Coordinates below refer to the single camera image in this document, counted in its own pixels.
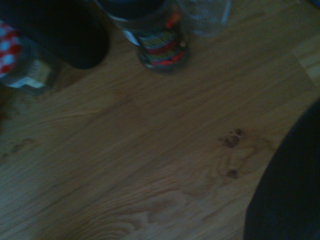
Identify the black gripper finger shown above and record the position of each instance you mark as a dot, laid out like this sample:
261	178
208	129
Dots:
290	182

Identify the black shaker bottle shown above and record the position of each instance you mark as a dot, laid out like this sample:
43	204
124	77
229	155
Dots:
62	32

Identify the jar with red checked lid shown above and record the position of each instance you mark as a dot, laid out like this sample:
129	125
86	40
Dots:
15	62

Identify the small clear drinking glass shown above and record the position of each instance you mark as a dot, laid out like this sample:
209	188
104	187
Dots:
205	17

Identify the spice jar with dark lid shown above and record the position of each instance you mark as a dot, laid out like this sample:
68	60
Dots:
162	45

